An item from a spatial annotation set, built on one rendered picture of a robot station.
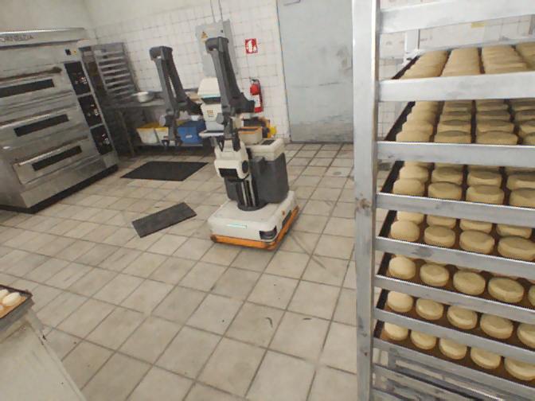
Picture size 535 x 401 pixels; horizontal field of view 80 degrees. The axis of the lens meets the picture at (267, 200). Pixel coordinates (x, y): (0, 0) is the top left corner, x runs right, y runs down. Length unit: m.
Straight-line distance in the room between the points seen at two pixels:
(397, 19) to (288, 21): 4.50
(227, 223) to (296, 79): 2.90
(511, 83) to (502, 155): 0.09
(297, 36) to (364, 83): 4.48
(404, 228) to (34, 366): 1.37
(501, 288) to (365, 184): 0.31
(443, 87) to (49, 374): 1.57
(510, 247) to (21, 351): 1.48
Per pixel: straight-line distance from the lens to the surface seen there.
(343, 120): 4.95
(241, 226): 2.62
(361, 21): 0.48
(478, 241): 0.65
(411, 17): 0.50
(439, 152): 0.53
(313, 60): 4.91
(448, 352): 0.82
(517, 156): 0.54
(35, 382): 1.61
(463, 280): 0.70
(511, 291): 0.71
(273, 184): 2.70
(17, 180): 4.84
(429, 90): 0.51
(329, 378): 1.91
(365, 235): 0.59
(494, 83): 0.51
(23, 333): 1.51
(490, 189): 0.62
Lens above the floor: 1.60
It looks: 27 degrees down
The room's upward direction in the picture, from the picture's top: 9 degrees counter-clockwise
